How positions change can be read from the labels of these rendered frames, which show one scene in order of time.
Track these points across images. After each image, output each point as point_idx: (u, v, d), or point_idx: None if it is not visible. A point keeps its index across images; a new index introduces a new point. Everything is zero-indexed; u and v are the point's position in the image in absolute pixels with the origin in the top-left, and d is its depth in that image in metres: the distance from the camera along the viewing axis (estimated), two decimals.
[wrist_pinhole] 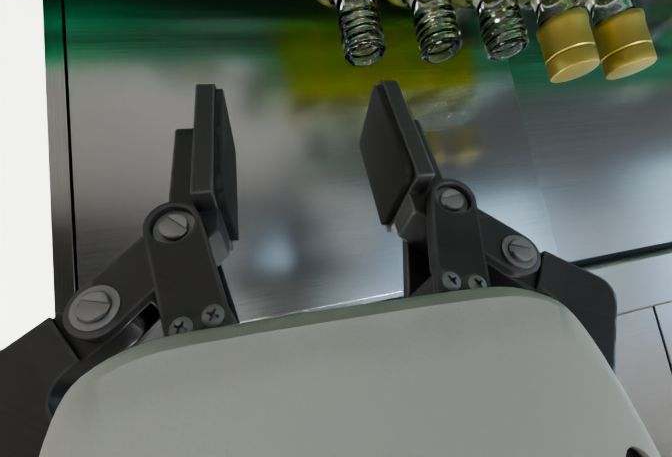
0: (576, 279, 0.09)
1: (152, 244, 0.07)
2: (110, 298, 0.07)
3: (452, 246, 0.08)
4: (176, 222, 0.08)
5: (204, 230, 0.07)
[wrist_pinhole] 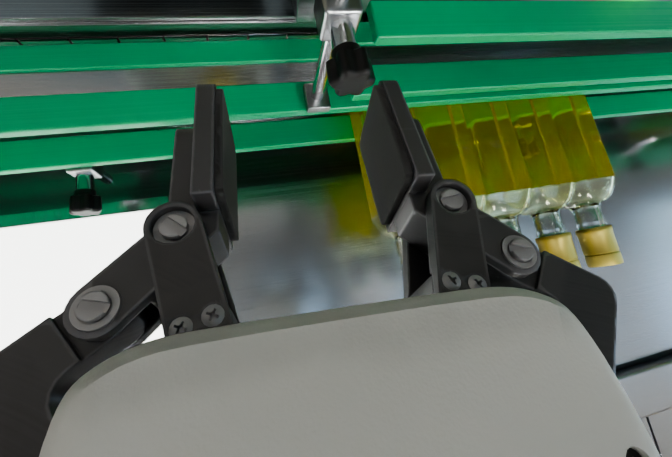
0: (576, 279, 0.09)
1: (152, 244, 0.07)
2: (110, 298, 0.07)
3: (452, 246, 0.08)
4: (176, 222, 0.08)
5: (204, 230, 0.07)
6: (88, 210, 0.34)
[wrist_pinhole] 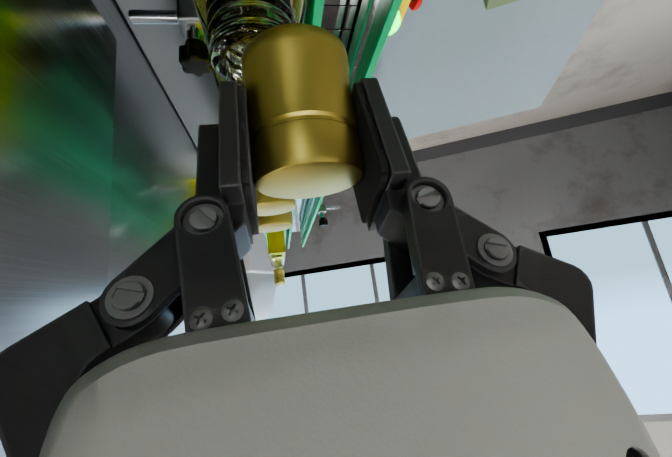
0: (552, 271, 0.09)
1: (181, 234, 0.07)
2: (144, 288, 0.07)
3: (432, 245, 0.08)
4: (206, 215, 0.08)
5: (232, 225, 0.08)
6: None
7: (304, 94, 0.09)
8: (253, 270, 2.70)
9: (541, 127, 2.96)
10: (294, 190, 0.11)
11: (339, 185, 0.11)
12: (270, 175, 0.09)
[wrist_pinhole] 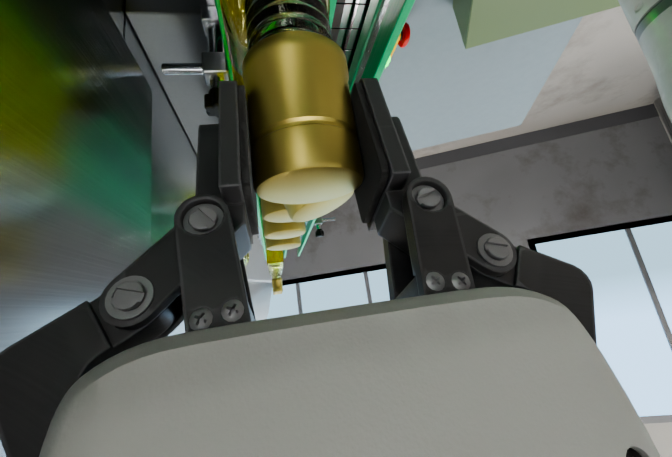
0: (552, 271, 0.09)
1: (181, 234, 0.07)
2: (144, 288, 0.07)
3: (432, 245, 0.08)
4: (206, 215, 0.08)
5: (232, 225, 0.08)
6: None
7: None
8: (249, 279, 2.73)
9: (528, 138, 3.07)
10: (314, 213, 0.16)
11: (340, 201, 0.17)
12: (302, 208, 0.15)
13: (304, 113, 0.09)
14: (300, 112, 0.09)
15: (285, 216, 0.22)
